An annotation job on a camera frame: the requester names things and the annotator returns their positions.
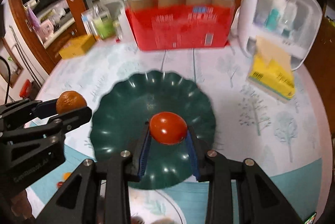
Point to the wooden cabinet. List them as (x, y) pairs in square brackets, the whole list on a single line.
[(47, 25)]

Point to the yellow flat box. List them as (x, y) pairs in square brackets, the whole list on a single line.
[(77, 46)]

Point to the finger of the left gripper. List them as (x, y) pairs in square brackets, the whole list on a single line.
[(13, 132), (28, 109)]

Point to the yellow kumquat on table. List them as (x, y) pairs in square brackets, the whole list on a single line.
[(66, 176)]

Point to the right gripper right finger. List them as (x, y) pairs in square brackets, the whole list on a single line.
[(259, 199)]

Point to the small glass jar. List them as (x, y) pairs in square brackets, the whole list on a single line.
[(118, 30)]

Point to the white floral placemat plate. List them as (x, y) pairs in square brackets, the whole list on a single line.
[(154, 206)]

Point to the small orange mandarin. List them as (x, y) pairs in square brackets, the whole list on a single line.
[(69, 101)]

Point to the left human hand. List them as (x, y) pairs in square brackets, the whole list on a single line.
[(21, 208)]

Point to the white cosmetics storage box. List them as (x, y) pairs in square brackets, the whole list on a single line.
[(290, 24)]

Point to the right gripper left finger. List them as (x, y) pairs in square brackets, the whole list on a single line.
[(76, 201)]

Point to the red paper cup package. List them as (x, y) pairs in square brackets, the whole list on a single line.
[(180, 24)]

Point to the yellow tissue pack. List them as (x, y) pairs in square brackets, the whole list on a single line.
[(271, 70)]

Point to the red cherry tomato on table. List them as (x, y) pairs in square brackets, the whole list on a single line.
[(59, 184)]

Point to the patterned tree tablecloth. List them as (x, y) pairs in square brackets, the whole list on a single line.
[(290, 141)]

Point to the green label glass bottle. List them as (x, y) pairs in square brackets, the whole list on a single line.
[(102, 20)]

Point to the red cherry tomato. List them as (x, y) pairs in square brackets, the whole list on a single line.
[(168, 128), (59, 184)]

